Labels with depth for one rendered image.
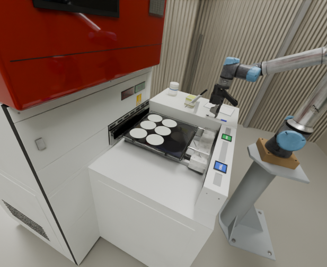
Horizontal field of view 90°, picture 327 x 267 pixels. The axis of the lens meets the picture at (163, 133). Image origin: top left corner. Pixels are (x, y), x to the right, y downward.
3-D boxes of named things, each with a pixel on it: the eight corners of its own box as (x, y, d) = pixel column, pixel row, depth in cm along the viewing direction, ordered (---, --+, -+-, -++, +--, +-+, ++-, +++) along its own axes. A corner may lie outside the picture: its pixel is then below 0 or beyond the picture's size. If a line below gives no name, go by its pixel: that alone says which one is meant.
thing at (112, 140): (108, 144, 91) (107, 130, 86) (147, 114, 126) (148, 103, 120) (111, 145, 91) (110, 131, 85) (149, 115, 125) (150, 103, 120)
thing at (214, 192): (194, 206, 70) (203, 186, 62) (214, 141, 113) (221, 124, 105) (215, 216, 68) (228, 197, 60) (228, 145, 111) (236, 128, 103)
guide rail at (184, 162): (124, 140, 100) (124, 136, 98) (126, 139, 102) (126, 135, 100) (203, 173, 87) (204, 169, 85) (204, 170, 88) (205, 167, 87)
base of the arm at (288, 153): (282, 144, 111) (290, 132, 106) (295, 159, 99) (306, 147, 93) (261, 141, 111) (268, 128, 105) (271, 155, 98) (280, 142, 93)
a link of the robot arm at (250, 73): (264, 67, 89) (244, 62, 94) (259, 68, 81) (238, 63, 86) (257, 81, 93) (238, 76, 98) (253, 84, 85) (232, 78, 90)
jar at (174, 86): (167, 94, 132) (168, 82, 127) (170, 92, 138) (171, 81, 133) (175, 97, 131) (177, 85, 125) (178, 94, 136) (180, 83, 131)
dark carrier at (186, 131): (122, 135, 92) (122, 134, 92) (151, 112, 119) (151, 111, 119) (179, 158, 83) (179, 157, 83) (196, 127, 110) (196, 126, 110)
